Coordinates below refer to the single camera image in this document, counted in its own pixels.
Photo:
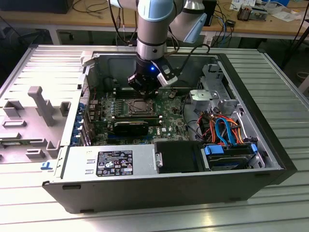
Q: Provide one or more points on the silver CPU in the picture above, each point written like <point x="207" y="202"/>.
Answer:
<point x="142" y="106"/>

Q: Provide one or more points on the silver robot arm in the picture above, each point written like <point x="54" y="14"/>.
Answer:
<point x="152" y="31"/>

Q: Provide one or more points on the black RAM slot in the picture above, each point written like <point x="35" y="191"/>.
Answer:
<point x="122" y="89"/>
<point x="122" y="94"/>

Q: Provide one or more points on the CPU socket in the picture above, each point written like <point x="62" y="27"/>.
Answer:
<point x="129" y="104"/>

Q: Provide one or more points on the blue expansion slot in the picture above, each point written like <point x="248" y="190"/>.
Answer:
<point x="113" y="140"/>

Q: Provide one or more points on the blue slot clip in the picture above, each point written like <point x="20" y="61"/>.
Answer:
<point x="81" y="108"/>
<point x="75" y="140"/>
<point x="77" y="124"/>

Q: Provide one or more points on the silver coin battery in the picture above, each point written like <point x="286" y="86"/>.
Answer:
<point x="172" y="94"/>

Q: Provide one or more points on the green motherboard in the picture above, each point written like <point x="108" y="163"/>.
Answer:
<point x="169" y="113"/>

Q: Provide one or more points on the black graphics card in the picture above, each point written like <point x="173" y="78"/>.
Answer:
<point x="130" y="129"/>

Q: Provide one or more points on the silver drive cage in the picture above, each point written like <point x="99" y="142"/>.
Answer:
<point x="212" y="79"/>

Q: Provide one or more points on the silver power supply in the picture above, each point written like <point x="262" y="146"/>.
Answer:
<point x="77" y="157"/>

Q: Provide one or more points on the grey parts rack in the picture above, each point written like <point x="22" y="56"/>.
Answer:
<point x="44" y="108"/>

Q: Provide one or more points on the small black device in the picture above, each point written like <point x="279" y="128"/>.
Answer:
<point x="230" y="23"/>

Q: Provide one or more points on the black PC case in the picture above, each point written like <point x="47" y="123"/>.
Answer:
<point x="144" y="193"/>

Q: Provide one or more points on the hard disk in blue carrier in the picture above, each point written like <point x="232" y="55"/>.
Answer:
<point x="227" y="162"/>

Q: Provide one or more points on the copper coil transformer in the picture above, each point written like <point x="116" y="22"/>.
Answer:
<point x="243" y="13"/>

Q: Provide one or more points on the white boxes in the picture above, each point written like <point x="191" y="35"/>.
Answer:
<point x="241" y="3"/>

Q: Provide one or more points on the wooden desk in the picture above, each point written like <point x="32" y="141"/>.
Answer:
<point x="36" y="19"/>

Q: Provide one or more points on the grey metal device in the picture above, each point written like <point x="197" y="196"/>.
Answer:
<point x="259" y="14"/>

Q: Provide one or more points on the dark monitor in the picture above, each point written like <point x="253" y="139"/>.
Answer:
<point x="33" y="6"/>

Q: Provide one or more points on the white papers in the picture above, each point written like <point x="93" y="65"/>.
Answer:
<point x="286" y="15"/>

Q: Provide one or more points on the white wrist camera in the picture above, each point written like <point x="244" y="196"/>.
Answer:
<point x="166" y="79"/>

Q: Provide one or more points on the silver disk bay bracket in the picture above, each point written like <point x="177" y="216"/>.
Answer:
<point x="202" y="95"/>

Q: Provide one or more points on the grey corner bracket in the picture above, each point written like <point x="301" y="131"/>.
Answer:
<point x="85" y="59"/>

